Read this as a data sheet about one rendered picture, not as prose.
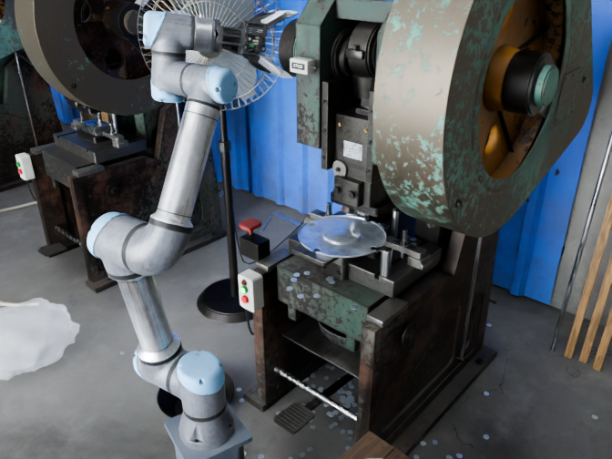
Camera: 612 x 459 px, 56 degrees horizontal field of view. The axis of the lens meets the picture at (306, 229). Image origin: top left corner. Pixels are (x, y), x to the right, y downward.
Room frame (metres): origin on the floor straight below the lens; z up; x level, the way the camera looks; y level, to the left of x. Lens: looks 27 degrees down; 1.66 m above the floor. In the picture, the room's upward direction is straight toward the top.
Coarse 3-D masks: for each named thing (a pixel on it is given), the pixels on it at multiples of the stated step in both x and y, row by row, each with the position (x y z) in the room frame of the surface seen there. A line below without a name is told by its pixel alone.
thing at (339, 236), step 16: (304, 224) 1.73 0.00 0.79; (320, 224) 1.74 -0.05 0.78; (336, 224) 1.74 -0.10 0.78; (352, 224) 1.74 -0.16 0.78; (368, 224) 1.74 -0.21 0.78; (304, 240) 1.62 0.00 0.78; (320, 240) 1.62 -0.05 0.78; (336, 240) 1.61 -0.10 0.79; (352, 240) 1.61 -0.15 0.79; (368, 240) 1.62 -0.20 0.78; (384, 240) 1.62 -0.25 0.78; (336, 256) 1.52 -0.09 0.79; (352, 256) 1.52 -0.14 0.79
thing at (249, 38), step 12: (216, 24) 1.34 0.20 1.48; (240, 24) 1.39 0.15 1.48; (252, 24) 1.36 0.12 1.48; (264, 24) 1.35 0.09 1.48; (216, 36) 1.35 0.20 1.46; (228, 36) 1.34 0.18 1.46; (240, 36) 1.33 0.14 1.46; (252, 36) 1.35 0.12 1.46; (264, 36) 1.36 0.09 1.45; (216, 48) 1.34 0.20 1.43; (240, 48) 1.35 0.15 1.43; (252, 48) 1.35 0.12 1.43; (264, 48) 1.35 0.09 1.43
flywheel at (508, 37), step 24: (528, 0) 1.58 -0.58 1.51; (552, 0) 1.66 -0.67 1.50; (504, 24) 1.50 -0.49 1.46; (528, 24) 1.60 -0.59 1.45; (552, 24) 1.68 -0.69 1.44; (504, 48) 1.47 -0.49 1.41; (528, 48) 1.67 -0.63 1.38; (552, 48) 1.70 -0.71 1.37; (504, 72) 1.42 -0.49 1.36; (528, 72) 1.38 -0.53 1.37; (552, 72) 1.39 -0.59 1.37; (504, 96) 1.40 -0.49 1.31; (528, 96) 1.37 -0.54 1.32; (552, 96) 1.42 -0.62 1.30; (480, 120) 1.44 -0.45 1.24; (528, 120) 1.66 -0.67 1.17; (480, 144) 1.45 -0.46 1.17; (504, 144) 1.57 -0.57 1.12; (528, 144) 1.62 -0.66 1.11; (504, 168) 1.55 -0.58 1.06
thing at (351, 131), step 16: (352, 112) 1.75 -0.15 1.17; (368, 112) 1.71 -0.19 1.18; (336, 128) 1.74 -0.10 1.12; (352, 128) 1.69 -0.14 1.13; (336, 144) 1.74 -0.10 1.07; (352, 144) 1.69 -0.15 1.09; (336, 160) 1.72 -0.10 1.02; (352, 160) 1.69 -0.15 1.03; (336, 176) 1.70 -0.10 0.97; (352, 176) 1.69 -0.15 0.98; (336, 192) 1.68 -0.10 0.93; (352, 192) 1.64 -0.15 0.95; (368, 192) 1.65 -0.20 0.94; (384, 192) 1.70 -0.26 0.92
